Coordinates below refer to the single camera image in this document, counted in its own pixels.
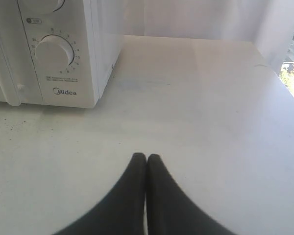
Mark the white lower timer knob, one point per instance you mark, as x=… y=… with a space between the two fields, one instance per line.
x=54 y=53

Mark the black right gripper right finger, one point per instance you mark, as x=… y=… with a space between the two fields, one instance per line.
x=169 y=210

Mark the white microwave door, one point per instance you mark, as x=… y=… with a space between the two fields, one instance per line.
x=18 y=79

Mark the white backdrop curtain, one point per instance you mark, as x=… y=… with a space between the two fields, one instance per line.
x=268 y=24

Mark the white Midea microwave body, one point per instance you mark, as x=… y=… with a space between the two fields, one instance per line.
x=94 y=29

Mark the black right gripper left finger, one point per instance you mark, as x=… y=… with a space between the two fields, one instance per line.
x=121 y=211

